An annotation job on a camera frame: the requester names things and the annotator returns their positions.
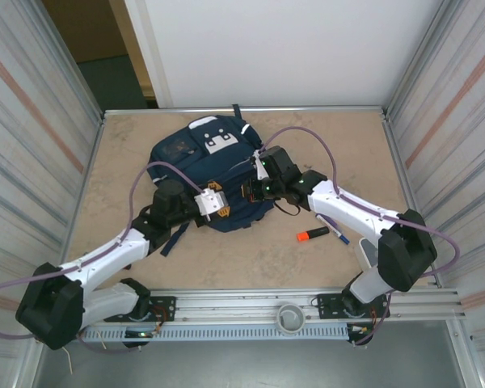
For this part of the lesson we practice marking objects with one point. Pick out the navy blue backpack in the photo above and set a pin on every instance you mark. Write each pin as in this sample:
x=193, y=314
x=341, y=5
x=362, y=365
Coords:
x=186, y=161

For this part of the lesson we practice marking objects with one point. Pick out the orange black highlighter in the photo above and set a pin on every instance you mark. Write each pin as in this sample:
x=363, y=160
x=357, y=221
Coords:
x=313, y=234

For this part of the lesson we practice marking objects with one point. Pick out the white blue marker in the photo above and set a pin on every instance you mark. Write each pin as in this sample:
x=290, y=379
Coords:
x=344, y=239

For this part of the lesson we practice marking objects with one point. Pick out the white grey flat device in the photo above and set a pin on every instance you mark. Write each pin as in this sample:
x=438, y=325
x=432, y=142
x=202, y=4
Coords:
x=365, y=250

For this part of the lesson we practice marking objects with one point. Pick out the grey round plastic cup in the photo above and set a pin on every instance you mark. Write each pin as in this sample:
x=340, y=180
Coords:
x=291, y=317

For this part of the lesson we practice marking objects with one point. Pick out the ribbed translucent side panel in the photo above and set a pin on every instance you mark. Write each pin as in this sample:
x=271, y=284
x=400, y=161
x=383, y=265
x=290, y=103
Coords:
x=24, y=121
x=460, y=121

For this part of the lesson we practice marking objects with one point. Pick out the aluminium table edge rail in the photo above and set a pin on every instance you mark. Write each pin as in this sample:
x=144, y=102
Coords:
x=327, y=108

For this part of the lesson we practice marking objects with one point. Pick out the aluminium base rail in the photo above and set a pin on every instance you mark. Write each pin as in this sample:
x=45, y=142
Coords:
x=234, y=303

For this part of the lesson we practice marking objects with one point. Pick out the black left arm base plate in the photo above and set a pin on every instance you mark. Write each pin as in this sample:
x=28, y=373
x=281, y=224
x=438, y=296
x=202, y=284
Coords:
x=165, y=307

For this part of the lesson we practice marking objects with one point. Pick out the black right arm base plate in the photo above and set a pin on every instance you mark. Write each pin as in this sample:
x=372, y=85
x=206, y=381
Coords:
x=327, y=307

